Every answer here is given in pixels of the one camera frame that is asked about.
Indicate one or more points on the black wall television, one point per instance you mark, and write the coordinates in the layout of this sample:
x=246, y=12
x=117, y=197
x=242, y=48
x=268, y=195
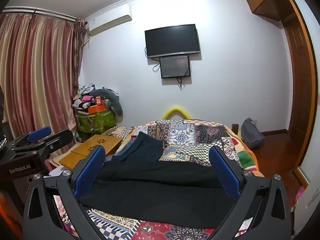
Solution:
x=172, y=40

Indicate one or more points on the wooden bed post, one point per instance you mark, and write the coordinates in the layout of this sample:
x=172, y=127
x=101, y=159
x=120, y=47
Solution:
x=235, y=129

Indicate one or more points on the small red box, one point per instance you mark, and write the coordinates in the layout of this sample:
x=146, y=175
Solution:
x=98, y=100

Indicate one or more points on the striped pink curtain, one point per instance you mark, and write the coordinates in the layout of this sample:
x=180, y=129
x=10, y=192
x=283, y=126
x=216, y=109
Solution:
x=37, y=67

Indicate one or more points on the grey blue backpack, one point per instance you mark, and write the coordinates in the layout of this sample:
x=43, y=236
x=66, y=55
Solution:
x=251, y=135

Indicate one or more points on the wooden lap desk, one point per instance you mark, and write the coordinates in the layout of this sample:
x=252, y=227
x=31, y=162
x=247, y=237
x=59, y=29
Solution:
x=100, y=143

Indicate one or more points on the white air conditioner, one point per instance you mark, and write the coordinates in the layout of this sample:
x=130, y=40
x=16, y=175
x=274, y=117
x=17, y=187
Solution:
x=110, y=20

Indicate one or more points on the wooden door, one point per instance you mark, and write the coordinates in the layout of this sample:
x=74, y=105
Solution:
x=297, y=80

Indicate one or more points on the striped orange cloth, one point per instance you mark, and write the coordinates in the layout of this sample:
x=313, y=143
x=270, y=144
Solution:
x=122, y=131

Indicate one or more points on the flat orange box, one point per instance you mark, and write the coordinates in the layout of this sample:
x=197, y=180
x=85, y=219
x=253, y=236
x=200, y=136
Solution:
x=96, y=108

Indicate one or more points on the black pants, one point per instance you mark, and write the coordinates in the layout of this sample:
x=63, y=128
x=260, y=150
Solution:
x=160, y=192

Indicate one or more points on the colourful fleece blanket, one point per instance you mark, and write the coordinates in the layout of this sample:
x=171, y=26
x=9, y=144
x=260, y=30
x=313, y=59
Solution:
x=246, y=158

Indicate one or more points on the green fabric bag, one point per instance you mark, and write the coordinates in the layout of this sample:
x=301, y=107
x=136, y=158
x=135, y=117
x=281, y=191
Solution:
x=97, y=121

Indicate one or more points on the curtain rail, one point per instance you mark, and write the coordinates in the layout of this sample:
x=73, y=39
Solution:
x=37, y=12

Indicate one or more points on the yellow foam tube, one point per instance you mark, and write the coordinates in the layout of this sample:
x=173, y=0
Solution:
x=175, y=108

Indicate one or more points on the small black monitor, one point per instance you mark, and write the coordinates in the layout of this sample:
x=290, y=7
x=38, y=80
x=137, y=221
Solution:
x=175, y=66

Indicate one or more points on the dark teal pants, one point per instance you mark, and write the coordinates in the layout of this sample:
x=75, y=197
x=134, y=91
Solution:
x=147, y=147

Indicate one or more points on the pile of clothes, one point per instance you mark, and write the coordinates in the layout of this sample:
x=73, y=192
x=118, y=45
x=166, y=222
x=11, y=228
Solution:
x=82, y=102

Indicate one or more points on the blue jeans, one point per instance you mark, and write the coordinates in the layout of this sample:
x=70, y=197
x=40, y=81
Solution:
x=125, y=152

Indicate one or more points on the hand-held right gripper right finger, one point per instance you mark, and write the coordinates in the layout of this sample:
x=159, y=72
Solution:
x=225, y=176

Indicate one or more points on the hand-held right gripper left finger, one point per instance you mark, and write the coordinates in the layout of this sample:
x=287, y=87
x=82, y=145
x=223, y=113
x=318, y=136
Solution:
x=90, y=173

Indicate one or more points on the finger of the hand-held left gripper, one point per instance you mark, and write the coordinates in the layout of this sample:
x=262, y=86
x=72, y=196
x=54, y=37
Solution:
x=58, y=138
x=38, y=133

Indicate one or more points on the patchwork printed blanket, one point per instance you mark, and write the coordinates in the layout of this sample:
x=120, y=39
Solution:
x=187, y=135

